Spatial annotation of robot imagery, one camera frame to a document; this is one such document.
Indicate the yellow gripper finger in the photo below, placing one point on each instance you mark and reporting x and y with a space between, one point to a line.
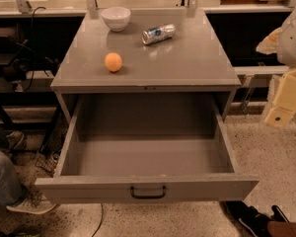
269 44
283 105

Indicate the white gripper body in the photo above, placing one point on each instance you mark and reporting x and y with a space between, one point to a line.
293 39

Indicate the orange fruit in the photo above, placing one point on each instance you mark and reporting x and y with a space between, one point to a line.
113 62

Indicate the open grey top drawer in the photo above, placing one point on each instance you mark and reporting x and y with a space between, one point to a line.
147 141

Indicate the grey cabinet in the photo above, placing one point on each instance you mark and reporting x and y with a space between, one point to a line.
192 60

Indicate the silver blue drink can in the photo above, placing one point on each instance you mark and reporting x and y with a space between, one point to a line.
159 33

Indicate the black shoe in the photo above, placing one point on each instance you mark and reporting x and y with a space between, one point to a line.
254 221

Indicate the white ceramic bowl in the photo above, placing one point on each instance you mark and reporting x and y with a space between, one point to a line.
116 18

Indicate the grey sneaker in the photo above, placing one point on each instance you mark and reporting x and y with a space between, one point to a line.
35 203

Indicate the person leg in jeans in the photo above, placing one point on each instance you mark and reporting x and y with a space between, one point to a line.
12 192

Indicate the black drawer handle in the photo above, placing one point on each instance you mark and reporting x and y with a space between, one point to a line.
148 193

